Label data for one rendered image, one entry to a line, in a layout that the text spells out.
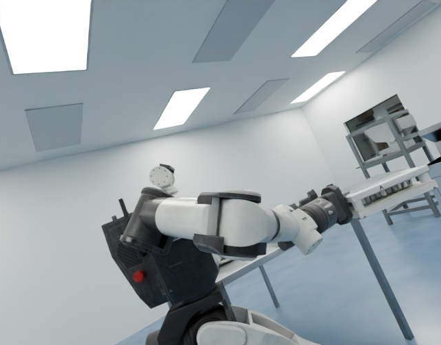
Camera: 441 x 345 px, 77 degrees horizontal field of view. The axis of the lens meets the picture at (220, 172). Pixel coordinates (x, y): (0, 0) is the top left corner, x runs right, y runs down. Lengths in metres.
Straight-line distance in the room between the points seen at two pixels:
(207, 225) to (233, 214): 0.05
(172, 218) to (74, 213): 4.25
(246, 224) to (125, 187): 4.49
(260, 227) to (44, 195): 4.50
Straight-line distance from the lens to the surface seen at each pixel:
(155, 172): 0.92
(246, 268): 1.47
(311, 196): 1.02
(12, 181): 4.98
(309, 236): 0.74
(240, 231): 0.52
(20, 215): 4.85
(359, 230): 2.02
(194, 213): 0.54
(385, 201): 0.93
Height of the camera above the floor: 1.15
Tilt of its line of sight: 8 degrees up
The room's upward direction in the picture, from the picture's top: 23 degrees counter-clockwise
